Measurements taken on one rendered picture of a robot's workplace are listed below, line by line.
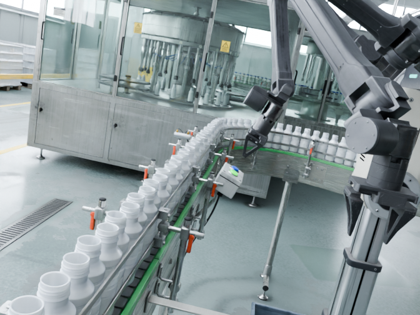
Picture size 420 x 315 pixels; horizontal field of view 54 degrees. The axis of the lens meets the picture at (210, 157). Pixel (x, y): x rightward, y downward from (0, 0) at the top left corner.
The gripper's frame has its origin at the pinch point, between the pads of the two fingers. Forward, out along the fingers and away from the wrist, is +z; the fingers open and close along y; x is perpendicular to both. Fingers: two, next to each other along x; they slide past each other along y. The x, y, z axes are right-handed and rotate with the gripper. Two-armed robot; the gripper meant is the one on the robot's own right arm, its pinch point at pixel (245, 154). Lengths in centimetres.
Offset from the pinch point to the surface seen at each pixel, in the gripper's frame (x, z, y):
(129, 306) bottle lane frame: -8, 23, 70
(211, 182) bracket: -4.8, 12.9, 5.5
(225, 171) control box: -2.7, 8.0, 2.7
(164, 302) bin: -1, 28, 56
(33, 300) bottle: -18, 9, 97
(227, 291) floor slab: 47, 109, -118
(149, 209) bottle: -15, 12, 53
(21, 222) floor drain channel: -108, 165, -145
